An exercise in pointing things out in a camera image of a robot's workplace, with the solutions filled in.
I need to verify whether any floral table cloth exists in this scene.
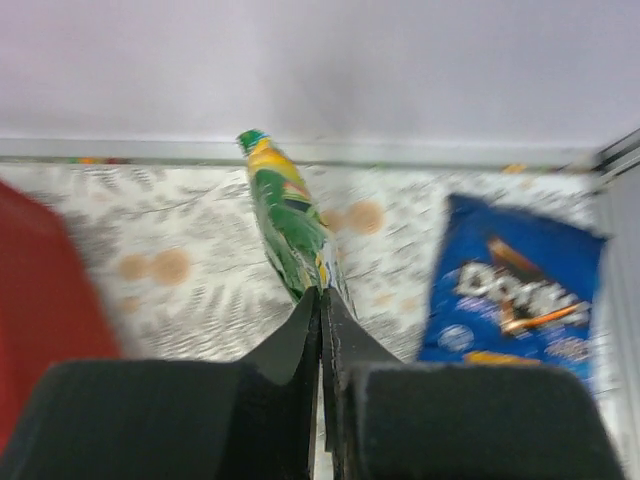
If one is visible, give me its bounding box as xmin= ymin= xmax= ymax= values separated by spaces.
xmin=1 ymin=162 xmax=594 ymax=361

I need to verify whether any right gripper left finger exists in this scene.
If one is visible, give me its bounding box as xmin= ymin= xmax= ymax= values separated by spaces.
xmin=1 ymin=289 xmax=320 ymax=479

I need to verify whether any green candy bag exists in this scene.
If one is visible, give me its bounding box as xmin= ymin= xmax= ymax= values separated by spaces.
xmin=237 ymin=129 xmax=356 ymax=314

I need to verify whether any red paper bag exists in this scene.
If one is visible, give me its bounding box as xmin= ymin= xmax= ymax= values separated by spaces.
xmin=1 ymin=184 xmax=122 ymax=443

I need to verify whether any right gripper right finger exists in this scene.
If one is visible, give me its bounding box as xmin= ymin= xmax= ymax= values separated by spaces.
xmin=320 ymin=289 xmax=624 ymax=479

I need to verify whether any blue chips bag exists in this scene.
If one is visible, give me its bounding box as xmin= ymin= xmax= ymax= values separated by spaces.
xmin=417 ymin=194 xmax=607 ymax=386

